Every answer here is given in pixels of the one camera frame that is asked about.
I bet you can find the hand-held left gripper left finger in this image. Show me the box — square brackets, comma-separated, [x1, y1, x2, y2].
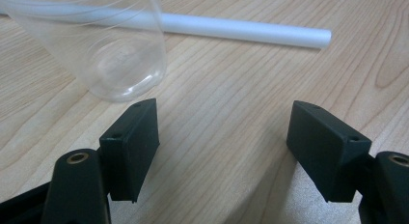
[98, 98, 161, 205]

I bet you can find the clear plastic cup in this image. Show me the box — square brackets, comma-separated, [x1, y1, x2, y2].
[0, 0, 168, 103]

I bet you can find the white straw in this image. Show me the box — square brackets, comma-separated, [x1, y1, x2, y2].
[0, 0, 333, 50]

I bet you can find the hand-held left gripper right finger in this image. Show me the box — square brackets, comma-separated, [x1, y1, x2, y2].
[286, 99, 373, 204]

